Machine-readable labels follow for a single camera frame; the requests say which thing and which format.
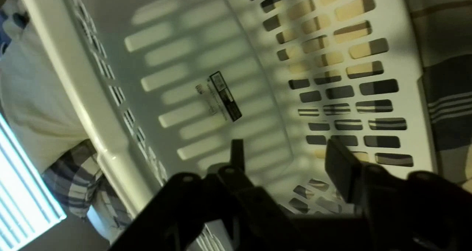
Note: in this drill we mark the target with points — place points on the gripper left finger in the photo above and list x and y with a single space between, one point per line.
221 192

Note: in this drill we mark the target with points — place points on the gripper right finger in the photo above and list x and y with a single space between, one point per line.
387 195

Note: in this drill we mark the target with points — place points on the white plastic laundry basket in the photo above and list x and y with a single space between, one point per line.
206 59

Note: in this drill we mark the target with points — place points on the window with white blinds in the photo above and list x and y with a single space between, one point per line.
22 199

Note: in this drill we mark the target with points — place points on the white pillow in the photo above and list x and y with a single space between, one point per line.
33 96

